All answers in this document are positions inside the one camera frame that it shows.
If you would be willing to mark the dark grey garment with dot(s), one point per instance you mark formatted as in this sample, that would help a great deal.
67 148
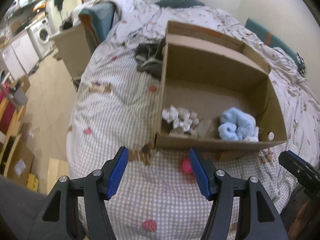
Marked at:
149 57

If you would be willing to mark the light blue fluffy cloth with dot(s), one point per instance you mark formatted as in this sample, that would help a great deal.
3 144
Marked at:
236 125

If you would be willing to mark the grey bucket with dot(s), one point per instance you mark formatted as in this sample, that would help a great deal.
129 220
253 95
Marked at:
20 97

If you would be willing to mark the white washing machine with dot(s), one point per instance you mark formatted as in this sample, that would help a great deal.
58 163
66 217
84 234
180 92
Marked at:
40 35

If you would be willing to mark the white kitchen cabinet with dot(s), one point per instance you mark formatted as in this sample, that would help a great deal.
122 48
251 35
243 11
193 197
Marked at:
19 56

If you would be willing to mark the teal pillow with orange stripe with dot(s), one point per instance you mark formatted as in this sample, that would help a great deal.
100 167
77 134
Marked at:
270 39

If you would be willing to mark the brown bedside cabinet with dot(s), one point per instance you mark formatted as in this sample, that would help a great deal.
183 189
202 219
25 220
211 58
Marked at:
75 47

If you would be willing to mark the open cardboard box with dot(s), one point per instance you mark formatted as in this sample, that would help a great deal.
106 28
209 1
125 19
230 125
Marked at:
208 72

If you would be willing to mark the dark teal pillow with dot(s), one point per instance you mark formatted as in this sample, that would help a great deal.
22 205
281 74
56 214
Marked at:
176 4

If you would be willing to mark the black white patterned cloth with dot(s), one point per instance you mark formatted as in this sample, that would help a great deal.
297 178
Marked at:
301 66

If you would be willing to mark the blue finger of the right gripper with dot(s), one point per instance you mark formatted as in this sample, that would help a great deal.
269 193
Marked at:
305 173

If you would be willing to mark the red suitcase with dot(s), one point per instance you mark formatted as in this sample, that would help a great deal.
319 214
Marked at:
7 114

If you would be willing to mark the yellow foam piece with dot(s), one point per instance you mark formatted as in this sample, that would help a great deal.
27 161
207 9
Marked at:
32 182

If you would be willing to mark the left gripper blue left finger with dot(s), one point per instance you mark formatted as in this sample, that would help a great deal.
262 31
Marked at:
115 170

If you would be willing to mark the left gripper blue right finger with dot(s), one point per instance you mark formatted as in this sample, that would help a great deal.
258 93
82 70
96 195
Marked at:
203 171

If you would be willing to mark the beige lace scrunchie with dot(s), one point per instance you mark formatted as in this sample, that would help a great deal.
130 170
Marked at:
179 132

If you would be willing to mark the wooden board on floor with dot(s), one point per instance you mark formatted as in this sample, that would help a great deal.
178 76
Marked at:
56 169

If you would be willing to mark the cream white scrunchie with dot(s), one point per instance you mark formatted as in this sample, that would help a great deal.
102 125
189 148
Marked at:
180 117

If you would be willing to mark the checkered duvet with strawberries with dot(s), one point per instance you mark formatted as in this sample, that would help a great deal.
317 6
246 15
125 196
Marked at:
116 106

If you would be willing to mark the pink plush toy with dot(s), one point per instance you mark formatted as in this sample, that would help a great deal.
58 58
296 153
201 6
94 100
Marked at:
186 166

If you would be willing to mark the cardboard box with label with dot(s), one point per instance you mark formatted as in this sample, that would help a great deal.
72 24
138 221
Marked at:
16 160

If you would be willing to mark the teal cushion on cabinet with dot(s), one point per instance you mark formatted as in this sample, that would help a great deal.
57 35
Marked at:
98 20

